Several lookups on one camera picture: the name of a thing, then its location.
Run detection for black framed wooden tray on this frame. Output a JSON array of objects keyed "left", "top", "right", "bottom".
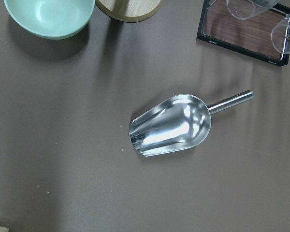
[{"left": 197, "top": 0, "right": 290, "bottom": 66}]

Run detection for stainless steel scoop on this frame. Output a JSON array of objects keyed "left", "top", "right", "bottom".
[{"left": 129, "top": 90, "right": 254, "bottom": 157}]

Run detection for wooden cup rack stand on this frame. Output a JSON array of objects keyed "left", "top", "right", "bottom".
[{"left": 95, "top": 0, "right": 163, "bottom": 23}]

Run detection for mint green bowl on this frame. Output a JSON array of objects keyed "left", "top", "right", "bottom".
[{"left": 4, "top": 0, "right": 95, "bottom": 40}]

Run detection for clear glass cup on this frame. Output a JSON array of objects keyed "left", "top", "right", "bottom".
[
  {"left": 226, "top": 0, "right": 279, "bottom": 20},
  {"left": 271, "top": 14, "right": 290, "bottom": 54}
]

